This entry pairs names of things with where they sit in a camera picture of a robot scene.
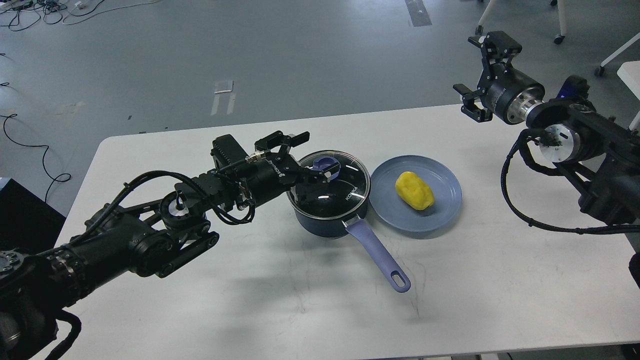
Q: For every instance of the black box at left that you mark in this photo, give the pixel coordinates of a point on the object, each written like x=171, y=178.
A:
x=27, y=223

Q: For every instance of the white table at right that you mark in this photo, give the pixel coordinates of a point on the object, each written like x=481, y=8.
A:
x=629, y=73

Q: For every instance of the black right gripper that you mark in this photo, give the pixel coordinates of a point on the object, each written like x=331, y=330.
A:
x=510, y=93

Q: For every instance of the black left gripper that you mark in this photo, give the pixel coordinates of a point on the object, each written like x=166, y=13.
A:
x=267, y=176

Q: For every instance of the dark blue saucepan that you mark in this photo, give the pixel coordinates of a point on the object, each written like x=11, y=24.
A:
x=358, y=228

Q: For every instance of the white chair legs with casters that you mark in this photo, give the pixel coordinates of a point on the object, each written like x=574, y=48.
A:
x=563, y=27

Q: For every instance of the yellow potato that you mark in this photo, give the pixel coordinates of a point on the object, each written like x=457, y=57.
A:
x=414, y=191

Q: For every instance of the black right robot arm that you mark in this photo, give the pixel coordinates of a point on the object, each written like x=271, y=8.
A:
x=564, y=136

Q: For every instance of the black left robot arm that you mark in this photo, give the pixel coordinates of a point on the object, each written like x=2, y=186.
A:
x=154, y=226

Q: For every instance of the glass pot lid blue knob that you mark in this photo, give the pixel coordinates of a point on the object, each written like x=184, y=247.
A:
x=344, y=196

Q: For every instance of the blue round plate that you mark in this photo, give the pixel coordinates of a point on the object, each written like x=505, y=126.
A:
x=393, y=211

